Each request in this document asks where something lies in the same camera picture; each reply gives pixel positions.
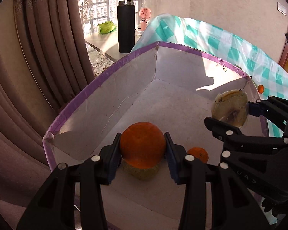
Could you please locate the wrapped yellow-green fruit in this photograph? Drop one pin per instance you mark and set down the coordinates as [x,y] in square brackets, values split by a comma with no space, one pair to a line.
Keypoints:
[141,174]

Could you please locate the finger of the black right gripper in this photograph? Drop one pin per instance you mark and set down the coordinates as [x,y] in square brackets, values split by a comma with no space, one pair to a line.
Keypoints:
[275,109]
[235,140]

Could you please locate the white side table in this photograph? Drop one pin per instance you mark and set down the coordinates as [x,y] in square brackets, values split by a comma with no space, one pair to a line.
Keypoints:
[106,44]

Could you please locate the large orange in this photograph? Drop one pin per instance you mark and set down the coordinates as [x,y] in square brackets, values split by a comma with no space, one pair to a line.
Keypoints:
[142,145]

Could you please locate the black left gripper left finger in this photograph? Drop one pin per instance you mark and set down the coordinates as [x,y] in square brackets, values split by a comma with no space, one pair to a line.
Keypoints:
[53,205]

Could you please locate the small mandarin orange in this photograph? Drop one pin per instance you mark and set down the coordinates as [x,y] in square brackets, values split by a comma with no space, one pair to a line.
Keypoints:
[199,153]

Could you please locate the white wall switch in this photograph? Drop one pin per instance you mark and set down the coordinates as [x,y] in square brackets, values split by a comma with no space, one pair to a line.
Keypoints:
[281,8]

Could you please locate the black thermos bottle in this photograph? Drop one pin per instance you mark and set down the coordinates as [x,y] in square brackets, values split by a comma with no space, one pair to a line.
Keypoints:
[126,25]

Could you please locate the teal checkered tablecloth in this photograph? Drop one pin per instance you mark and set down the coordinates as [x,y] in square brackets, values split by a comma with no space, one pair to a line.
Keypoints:
[222,44]

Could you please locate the white box purple trim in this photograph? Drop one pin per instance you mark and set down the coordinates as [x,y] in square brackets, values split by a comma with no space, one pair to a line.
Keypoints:
[160,88]

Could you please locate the brown drape curtain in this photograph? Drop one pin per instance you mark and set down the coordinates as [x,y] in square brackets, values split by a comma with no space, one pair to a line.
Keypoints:
[43,65]

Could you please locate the half apple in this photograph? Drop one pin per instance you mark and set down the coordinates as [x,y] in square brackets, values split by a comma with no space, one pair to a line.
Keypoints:
[231,107]

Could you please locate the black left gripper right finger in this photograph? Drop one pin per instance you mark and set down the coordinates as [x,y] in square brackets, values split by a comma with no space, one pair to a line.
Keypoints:
[233,206]

